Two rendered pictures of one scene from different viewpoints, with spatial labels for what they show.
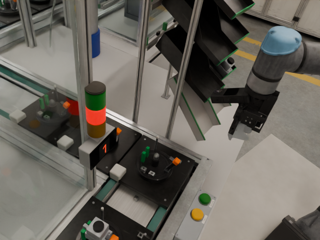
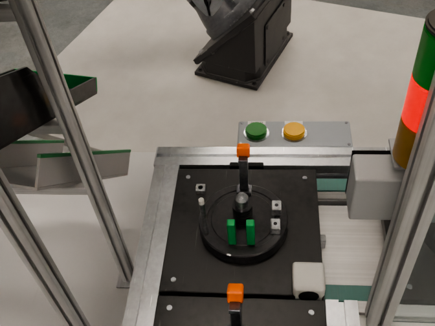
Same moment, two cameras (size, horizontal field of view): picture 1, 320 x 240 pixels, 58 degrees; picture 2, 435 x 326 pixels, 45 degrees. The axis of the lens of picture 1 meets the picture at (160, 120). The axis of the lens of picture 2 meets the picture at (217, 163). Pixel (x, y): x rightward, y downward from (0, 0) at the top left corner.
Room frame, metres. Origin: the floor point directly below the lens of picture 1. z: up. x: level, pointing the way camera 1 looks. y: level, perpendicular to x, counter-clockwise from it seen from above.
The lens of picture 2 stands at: (0.79, 0.46, 1.66)
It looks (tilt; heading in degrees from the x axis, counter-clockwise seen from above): 48 degrees down; 258
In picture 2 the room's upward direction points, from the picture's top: 6 degrees counter-clockwise
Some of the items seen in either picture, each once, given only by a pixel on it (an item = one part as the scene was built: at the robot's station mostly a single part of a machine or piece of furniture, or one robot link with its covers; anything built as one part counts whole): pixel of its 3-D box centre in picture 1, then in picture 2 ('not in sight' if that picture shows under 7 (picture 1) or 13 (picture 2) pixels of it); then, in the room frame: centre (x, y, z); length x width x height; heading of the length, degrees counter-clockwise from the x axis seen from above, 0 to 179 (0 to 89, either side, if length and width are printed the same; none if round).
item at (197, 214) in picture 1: (197, 215); (294, 132); (0.50, -0.18, 0.96); 0.04 x 0.04 x 0.02
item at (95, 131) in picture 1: (96, 125); (423, 138); (0.53, 0.16, 1.28); 0.05 x 0.05 x 0.05
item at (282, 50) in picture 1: (277, 53); not in sight; (0.63, -0.24, 1.53); 0.09 x 0.08 x 0.11; 99
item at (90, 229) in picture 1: (95, 229); not in sight; (0.35, 0.12, 1.06); 0.08 x 0.04 x 0.07; 69
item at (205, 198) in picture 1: (204, 199); (256, 132); (0.57, -0.21, 0.96); 0.04 x 0.04 x 0.02
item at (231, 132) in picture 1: (235, 121); not in sight; (0.61, -0.21, 1.31); 0.05 x 0.02 x 0.09; 159
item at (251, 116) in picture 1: (254, 105); not in sight; (0.62, -0.24, 1.37); 0.09 x 0.08 x 0.12; 69
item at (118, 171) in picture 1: (155, 160); (242, 209); (0.66, -0.01, 1.01); 0.24 x 0.24 x 0.13; 69
